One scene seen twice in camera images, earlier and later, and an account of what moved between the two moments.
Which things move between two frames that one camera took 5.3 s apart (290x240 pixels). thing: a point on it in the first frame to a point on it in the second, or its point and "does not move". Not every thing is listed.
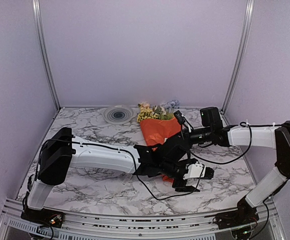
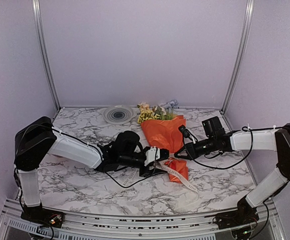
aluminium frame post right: [239, 65] does not move
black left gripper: [182, 187] to [146, 171]
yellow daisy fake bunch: [145, 113] does not move
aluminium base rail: [14, 226] does not move
